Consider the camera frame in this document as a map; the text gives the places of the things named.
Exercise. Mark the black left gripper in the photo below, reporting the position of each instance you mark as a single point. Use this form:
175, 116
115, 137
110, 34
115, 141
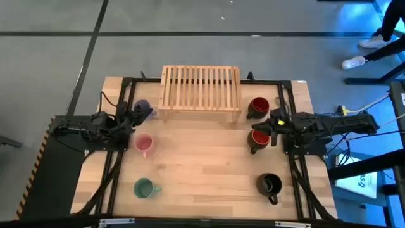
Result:
128, 119

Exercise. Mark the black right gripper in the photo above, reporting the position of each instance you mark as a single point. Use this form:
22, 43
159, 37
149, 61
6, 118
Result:
281, 126

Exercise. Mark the black mug orange inside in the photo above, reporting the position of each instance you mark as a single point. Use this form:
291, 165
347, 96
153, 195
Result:
259, 141

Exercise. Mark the black mug red inside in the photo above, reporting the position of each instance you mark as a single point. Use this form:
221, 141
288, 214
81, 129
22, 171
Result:
259, 106

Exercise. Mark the pink mug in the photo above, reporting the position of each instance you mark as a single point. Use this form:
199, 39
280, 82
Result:
144, 144

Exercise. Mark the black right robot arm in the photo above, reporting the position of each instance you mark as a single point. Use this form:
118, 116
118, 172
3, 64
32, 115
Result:
332, 125

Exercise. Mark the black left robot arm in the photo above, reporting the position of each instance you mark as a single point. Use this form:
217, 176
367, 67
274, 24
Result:
79, 128

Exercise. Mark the purple mug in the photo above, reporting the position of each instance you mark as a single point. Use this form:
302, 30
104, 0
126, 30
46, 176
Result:
143, 104

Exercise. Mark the wooden slatted rack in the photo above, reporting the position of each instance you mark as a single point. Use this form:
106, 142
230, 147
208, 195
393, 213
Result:
199, 88

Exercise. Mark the green mug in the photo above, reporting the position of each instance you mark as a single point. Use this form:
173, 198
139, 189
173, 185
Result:
144, 188

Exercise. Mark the white printed sign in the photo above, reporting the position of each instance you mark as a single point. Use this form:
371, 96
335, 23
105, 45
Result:
357, 180

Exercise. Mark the black slanted beam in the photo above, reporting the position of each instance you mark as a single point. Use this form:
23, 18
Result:
367, 164

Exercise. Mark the person's white shoe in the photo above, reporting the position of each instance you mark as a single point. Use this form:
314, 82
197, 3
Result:
375, 42
354, 62

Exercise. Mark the black mat hazard stripe edge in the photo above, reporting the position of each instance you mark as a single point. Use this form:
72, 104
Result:
50, 177

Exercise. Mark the black desk foot bar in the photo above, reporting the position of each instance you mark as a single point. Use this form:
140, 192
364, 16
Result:
373, 80

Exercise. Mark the grey furniture foot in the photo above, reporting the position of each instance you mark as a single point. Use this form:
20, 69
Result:
9, 141

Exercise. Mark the black metal table frame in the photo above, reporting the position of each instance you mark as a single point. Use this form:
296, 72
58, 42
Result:
269, 82

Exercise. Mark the silver metal bracket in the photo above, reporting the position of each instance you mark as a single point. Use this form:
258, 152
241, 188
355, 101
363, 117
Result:
292, 224
117, 221

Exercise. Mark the black upright post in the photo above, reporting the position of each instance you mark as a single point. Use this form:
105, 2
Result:
399, 126

